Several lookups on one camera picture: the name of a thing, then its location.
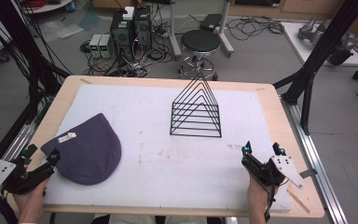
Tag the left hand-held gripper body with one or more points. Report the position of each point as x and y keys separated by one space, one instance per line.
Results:
x=18 y=182

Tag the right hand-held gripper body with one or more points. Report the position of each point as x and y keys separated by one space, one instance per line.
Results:
x=265 y=172

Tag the purple knitted beanie hat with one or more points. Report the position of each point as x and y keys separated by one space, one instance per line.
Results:
x=88 y=152

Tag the person's left hand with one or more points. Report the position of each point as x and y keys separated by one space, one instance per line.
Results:
x=30 y=203

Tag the person's right hand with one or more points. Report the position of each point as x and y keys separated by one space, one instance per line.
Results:
x=258 y=199

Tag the light wooden table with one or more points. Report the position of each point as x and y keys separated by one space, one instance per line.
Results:
x=276 y=124

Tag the grey tape strip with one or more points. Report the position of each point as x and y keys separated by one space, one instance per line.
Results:
x=308 y=173

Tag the thin wooden stick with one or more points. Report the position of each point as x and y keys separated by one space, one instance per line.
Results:
x=298 y=200

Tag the white foam mat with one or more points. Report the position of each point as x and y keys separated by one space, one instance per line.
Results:
x=174 y=168

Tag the white platform board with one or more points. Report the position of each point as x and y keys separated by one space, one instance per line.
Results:
x=298 y=43

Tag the black round stool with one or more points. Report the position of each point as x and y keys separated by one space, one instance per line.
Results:
x=200 y=42

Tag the grey power supply unit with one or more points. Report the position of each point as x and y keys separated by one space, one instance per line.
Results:
x=106 y=46
x=95 y=46

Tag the clear plastic sheet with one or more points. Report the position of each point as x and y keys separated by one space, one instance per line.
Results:
x=70 y=26

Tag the black flat device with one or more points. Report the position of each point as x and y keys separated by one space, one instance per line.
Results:
x=210 y=22

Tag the grey metal stand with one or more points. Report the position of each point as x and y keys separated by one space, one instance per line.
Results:
x=174 y=34

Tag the black computer tower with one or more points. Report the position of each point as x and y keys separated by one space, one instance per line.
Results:
x=143 y=29
x=121 y=35

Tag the white round table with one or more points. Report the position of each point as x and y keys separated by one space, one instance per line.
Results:
x=46 y=6

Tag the white box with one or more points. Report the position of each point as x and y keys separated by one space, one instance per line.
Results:
x=128 y=13

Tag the aluminium rail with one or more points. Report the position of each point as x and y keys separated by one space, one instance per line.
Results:
x=18 y=140
x=317 y=161

